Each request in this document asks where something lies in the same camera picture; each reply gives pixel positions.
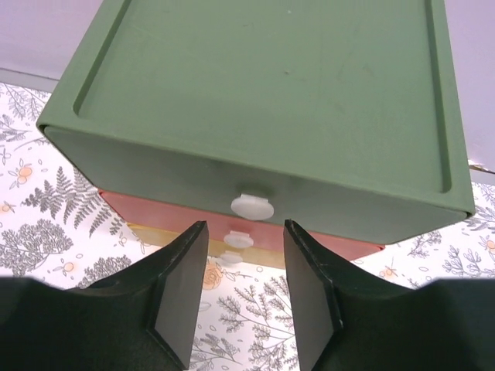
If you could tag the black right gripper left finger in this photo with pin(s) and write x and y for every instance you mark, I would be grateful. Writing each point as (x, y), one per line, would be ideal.
(140, 318)

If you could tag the green red yellow drawer box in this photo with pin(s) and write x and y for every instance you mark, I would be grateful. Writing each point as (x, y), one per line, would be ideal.
(360, 94)

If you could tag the red drawer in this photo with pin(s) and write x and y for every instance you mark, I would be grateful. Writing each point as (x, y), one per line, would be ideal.
(233, 231)

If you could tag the green top drawer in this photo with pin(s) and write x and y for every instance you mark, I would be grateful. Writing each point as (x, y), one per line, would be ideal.
(141, 171)

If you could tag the yellow bottom drawer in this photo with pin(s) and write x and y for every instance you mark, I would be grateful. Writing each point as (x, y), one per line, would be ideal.
(230, 255)

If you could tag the floral table mat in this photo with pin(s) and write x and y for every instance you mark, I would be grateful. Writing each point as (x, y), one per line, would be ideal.
(56, 227)

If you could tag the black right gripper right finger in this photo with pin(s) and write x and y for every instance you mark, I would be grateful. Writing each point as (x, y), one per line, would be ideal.
(348, 319)

